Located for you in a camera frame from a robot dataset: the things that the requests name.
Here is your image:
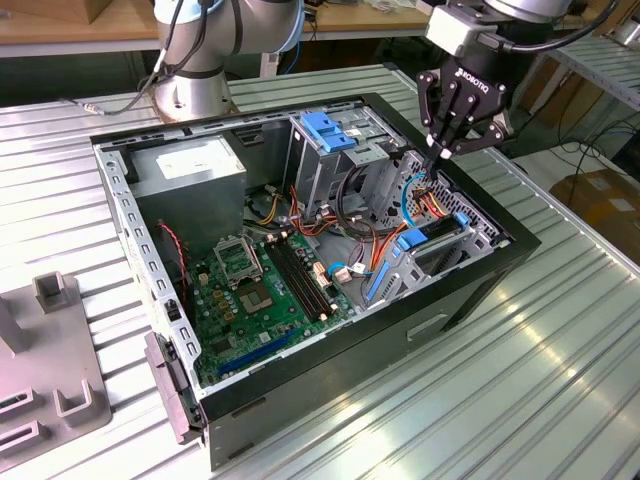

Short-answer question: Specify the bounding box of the blue expansion slot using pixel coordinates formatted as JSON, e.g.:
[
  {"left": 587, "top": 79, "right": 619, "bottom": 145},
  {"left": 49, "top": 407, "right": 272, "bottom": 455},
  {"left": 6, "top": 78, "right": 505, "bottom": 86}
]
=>
[{"left": 215, "top": 332, "right": 292, "bottom": 376}]

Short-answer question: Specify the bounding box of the brown cardboard box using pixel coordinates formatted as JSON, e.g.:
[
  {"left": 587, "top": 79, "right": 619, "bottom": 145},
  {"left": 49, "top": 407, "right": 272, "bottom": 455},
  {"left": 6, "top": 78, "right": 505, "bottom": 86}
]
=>
[{"left": 549, "top": 167, "right": 640, "bottom": 251}]

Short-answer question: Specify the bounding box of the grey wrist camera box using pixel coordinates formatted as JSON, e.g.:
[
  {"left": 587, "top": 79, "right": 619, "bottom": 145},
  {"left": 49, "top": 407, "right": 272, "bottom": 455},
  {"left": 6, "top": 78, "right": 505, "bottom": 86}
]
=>
[{"left": 424, "top": 4, "right": 501, "bottom": 56}]

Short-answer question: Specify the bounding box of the grey parts rack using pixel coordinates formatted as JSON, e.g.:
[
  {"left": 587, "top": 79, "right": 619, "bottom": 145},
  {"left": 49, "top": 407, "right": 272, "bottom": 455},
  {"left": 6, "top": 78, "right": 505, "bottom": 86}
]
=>
[{"left": 0, "top": 269, "right": 115, "bottom": 459}]

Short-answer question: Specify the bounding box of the blue optical drive latch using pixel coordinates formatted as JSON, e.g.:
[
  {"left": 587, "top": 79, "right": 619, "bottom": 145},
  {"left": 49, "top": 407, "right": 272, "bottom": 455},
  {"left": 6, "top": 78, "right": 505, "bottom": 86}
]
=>
[{"left": 301, "top": 112, "right": 357, "bottom": 155}]

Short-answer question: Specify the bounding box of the metal optical drive cage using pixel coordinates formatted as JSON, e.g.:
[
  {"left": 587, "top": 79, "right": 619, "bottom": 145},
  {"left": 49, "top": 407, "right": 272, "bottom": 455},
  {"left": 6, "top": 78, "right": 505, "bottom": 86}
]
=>
[{"left": 287, "top": 107, "right": 409, "bottom": 221}]

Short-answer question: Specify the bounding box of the metal socket cover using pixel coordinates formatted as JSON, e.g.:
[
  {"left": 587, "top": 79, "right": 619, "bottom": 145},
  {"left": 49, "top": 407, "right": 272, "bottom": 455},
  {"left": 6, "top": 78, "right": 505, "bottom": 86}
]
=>
[{"left": 213, "top": 234, "right": 264, "bottom": 289}]

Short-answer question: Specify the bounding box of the metal slat side table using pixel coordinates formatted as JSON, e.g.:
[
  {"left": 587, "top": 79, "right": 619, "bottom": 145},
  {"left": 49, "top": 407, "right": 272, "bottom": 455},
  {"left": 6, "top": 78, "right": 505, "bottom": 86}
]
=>
[{"left": 509, "top": 34, "right": 640, "bottom": 146}]

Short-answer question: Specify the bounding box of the metal disk bay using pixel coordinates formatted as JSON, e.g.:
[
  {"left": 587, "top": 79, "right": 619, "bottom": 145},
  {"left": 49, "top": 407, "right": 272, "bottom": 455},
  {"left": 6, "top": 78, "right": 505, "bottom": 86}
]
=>
[{"left": 363, "top": 214, "right": 504, "bottom": 307}]

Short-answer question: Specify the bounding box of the black open PC case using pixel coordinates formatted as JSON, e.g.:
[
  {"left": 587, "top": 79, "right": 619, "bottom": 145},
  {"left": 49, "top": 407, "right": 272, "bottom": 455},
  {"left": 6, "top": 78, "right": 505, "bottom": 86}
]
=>
[{"left": 88, "top": 92, "right": 544, "bottom": 471}]

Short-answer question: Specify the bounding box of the black cable with silver plug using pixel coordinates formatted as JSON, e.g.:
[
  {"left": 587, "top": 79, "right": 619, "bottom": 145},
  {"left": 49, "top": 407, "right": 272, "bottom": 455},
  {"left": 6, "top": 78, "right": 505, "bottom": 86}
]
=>
[{"left": 59, "top": 44, "right": 174, "bottom": 116}]

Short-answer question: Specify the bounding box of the CPU socket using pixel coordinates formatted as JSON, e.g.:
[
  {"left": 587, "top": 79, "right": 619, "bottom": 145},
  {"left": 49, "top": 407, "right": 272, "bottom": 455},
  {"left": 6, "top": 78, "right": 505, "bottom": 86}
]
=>
[{"left": 235, "top": 279, "right": 277, "bottom": 317}]

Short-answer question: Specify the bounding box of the black case fan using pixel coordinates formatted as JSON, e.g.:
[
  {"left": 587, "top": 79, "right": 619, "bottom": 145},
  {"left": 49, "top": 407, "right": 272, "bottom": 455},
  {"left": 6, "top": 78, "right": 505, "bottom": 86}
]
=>
[{"left": 156, "top": 222, "right": 195, "bottom": 314}]

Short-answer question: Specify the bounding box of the multicolour internal wire bundle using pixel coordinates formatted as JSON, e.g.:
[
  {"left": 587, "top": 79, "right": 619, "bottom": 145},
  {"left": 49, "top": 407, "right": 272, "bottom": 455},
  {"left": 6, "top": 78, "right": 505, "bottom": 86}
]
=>
[{"left": 247, "top": 182, "right": 401, "bottom": 251}]

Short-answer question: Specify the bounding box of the hard disk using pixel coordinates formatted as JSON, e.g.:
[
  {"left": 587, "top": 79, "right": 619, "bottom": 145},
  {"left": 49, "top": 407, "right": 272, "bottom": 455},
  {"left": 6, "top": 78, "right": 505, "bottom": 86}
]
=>
[{"left": 366, "top": 210, "right": 471, "bottom": 304}]

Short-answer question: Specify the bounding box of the grey card retention latch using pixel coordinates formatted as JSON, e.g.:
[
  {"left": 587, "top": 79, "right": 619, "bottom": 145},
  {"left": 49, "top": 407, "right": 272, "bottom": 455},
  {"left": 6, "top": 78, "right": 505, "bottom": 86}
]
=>
[{"left": 143, "top": 330, "right": 206, "bottom": 446}]

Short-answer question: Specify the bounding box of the blue data wire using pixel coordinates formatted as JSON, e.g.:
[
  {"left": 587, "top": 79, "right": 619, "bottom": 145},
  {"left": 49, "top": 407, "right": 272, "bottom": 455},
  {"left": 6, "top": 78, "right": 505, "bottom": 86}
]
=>
[{"left": 398, "top": 172, "right": 436, "bottom": 230}]

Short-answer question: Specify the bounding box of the black RAM slot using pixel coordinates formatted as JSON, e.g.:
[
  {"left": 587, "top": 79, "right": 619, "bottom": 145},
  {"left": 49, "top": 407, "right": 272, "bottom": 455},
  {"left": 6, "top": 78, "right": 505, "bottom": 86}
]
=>
[
  {"left": 263, "top": 242, "right": 321, "bottom": 324},
  {"left": 277, "top": 238, "right": 335, "bottom": 319}
]

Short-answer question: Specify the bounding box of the orange red yellow power wire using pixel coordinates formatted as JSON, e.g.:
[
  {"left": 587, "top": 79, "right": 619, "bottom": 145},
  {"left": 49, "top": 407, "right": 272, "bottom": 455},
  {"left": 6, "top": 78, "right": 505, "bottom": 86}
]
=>
[{"left": 372, "top": 182, "right": 451, "bottom": 274}]

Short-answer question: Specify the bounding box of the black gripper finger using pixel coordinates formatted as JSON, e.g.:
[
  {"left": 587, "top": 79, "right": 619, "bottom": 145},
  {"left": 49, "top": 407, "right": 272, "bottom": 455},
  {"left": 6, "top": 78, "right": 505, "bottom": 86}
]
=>
[
  {"left": 416, "top": 69, "right": 462, "bottom": 175},
  {"left": 432, "top": 93, "right": 512, "bottom": 175}
]

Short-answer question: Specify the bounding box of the grey power supply unit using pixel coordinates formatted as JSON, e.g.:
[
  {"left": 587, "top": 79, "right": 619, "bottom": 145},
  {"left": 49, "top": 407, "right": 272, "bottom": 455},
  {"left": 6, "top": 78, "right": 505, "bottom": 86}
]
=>
[{"left": 122, "top": 134, "right": 249, "bottom": 261}]

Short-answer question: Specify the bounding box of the green motherboard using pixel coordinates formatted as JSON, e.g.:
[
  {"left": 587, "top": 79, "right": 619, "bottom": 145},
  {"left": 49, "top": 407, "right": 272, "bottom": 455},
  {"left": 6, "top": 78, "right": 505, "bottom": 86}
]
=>
[{"left": 187, "top": 227, "right": 359, "bottom": 386}]

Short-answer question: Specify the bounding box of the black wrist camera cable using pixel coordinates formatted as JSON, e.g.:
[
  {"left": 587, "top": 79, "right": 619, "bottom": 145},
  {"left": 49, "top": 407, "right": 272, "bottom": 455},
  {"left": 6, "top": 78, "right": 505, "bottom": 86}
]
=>
[{"left": 477, "top": 0, "right": 624, "bottom": 54}]

